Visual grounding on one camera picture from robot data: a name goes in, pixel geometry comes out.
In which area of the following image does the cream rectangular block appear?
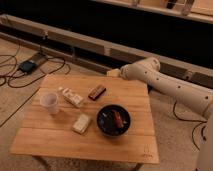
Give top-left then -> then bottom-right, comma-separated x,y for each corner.
72,114 -> 91,134

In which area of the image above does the wooden table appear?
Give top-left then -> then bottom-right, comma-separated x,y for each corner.
10,75 -> 159,164

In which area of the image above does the black floor cable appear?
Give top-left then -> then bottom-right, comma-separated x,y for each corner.
172,100 -> 208,151
0,43 -> 72,128

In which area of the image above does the black floor cable right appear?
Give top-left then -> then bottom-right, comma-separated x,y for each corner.
172,100 -> 208,151

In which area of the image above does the dark brown eraser block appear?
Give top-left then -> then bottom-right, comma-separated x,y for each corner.
88,85 -> 106,101

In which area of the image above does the black floor cable left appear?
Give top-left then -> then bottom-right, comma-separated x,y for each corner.
0,43 -> 72,128

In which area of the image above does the red object in bowl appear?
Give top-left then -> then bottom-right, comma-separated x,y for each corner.
113,110 -> 124,128

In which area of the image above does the black bowl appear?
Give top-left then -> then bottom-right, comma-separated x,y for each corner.
96,104 -> 131,137

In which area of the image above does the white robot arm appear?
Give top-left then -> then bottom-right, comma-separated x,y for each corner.
107,57 -> 213,171

